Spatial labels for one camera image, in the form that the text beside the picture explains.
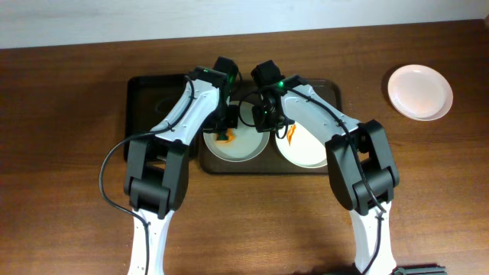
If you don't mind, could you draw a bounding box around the green and orange sponge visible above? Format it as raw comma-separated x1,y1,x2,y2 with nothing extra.
215,128,235,144

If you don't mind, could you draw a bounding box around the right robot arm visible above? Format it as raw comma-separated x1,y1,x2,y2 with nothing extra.
251,60,400,275

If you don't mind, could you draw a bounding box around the white plate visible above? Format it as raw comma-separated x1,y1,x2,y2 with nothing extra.
275,122,327,169
387,64,454,121

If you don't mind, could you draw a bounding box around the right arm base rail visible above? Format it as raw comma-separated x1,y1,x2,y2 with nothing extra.
392,266,448,275

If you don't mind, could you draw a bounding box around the pale plate top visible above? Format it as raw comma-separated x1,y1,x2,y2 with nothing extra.
203,119,270,162

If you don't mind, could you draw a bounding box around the black rectangular tray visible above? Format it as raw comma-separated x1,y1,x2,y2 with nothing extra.
125,74,186,138

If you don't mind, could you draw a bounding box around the brown serving tray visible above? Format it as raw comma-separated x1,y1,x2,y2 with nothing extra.
196,79,342,175

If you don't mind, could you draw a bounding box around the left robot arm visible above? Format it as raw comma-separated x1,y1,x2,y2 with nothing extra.
124,57,238,274

